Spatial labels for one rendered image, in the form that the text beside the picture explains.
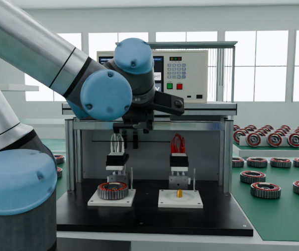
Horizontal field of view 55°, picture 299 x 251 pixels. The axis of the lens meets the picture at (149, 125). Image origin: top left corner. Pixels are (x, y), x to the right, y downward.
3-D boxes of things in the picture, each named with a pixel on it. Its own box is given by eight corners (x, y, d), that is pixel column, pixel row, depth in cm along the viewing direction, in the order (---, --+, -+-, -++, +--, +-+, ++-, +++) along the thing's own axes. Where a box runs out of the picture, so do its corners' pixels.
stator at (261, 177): (260, 186, 127) (260, 178, 126) (236, 181, 134) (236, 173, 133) (268, 180, 135) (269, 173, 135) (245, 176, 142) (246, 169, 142)
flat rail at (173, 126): (229, 130, 111) (229, 122, 110) (69, 129, 114) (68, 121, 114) (228, 130, 112) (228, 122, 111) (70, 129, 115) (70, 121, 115)
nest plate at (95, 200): (131, 206, 98) (131, 203, 98) (87, 205, 99) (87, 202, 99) (135, 191, 113) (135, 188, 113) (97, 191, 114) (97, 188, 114)
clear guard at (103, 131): (170, 142, 87) (170, 122, 86) (91, 141, 89) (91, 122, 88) (169, 129, 119) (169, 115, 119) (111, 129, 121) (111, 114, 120)
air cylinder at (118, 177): (127, 188, 118) (127, 175, 117) (109, 188, 118) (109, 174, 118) (129, 184, 123) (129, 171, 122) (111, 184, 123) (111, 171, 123)
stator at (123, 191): (126, 200, 100) (126, 190, 100) (94, 200, 101) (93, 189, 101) (130, 190, 111) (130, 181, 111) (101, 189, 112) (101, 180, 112)
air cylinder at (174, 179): (187, 189, 116) (187, 176, 116) (168, 188, 117) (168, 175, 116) (186, 185, 121) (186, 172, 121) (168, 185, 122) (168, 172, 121)
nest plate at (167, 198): (203, 208, 97) (203, 204, 97) (157, 207, 98) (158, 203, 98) (198, 193, 112) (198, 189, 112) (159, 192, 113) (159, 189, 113)
